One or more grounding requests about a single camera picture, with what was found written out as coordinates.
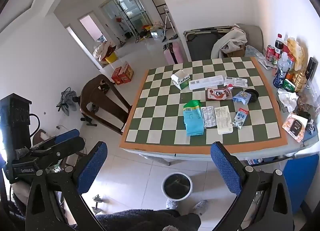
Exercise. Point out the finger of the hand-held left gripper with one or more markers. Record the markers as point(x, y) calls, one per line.
point(72, 146)
point(67, 135)

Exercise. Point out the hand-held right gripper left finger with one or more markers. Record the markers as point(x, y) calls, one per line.
point(91, 167)

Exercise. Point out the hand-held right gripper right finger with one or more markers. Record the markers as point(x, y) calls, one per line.
point(225, 168)

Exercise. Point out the grey round trash bin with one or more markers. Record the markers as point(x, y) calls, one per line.
point(177, 186)

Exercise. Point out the green blue snack packet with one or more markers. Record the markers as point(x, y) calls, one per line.
point(193, 118)

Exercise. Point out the red white snack wrapper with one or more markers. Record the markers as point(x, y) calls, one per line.
point(218, 93)

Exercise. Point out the long white toothpaste box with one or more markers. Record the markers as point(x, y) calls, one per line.
point(206, 82)

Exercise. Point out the person's left forearm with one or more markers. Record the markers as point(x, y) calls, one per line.
point(13, 206)

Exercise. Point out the grey cloth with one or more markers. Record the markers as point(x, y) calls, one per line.
point(67, 100)

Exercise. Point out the black dumbbell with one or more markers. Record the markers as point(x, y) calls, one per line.
point(96, 204)

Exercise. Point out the white flat packet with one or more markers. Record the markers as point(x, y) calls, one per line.
point(223, 120)

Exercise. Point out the dark wooden chair leg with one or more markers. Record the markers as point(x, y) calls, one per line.
point(105, 103)

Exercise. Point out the black tower stand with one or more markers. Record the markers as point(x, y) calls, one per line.
point(15, 121)

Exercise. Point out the small blue white milk carton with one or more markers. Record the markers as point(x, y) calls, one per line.
point(240, 118)

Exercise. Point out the white table leg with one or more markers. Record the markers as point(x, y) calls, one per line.
point(280, 143)

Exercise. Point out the person's right leg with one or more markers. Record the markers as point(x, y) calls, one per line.
point(190, 222)

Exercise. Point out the person's leg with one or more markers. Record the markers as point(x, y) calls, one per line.
point(190, 222)
point(140, 221)

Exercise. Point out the person's left leg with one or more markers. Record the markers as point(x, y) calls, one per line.
point(140, 221)

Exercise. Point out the blue star wrapper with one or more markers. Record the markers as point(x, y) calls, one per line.
point(240, 97)

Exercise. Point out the blue chair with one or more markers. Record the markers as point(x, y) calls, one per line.
point(300, 183)

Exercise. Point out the black round lid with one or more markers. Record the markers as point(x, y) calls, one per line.
point(253, 95)

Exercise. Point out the red cardboard box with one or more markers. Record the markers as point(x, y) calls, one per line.
point(122, 73)

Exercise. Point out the green white checkered mat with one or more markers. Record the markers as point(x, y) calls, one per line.
point(175, 101)

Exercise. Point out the white paper packet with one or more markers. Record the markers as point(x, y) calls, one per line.
point(235, 81)

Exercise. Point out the yellow bucket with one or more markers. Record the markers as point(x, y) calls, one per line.
point(111, 57)

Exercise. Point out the crumpled white tissue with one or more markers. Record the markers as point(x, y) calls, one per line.
point(287, 100)

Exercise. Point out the green white carton box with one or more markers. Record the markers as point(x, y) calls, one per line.
point(180, 80)

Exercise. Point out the green white small box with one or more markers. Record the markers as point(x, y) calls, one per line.
point(290, 85)

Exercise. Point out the gold wrapped package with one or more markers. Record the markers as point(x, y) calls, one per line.
point(300, 80)

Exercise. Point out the brown cardboard box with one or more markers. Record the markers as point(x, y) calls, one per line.
point(236, 51)

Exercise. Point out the clear plastic bag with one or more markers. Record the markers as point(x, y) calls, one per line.
point(253, 51)

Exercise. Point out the clear water bottle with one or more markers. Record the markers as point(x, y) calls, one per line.
point(283, 62)

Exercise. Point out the red soda can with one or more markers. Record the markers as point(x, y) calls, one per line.
point(270, 52)

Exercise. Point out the dark folding bed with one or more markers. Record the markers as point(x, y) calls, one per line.
point(202, 43)

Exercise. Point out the pink suitcase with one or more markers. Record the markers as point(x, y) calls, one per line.
point(172, 52)

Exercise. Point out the black coat rack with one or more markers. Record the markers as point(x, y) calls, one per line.
point(122, 18)

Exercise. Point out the beige blanket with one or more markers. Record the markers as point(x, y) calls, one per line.
point(231, 38)

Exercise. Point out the black rectangular box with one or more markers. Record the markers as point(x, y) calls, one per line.
point(312, 67)

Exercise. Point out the yellow snack bag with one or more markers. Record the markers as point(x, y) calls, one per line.
point(296, 53)

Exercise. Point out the cola bottle red cap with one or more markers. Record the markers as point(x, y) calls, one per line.
point(278, 42)

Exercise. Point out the camera tripod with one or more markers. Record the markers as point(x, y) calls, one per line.
point(165, 25)

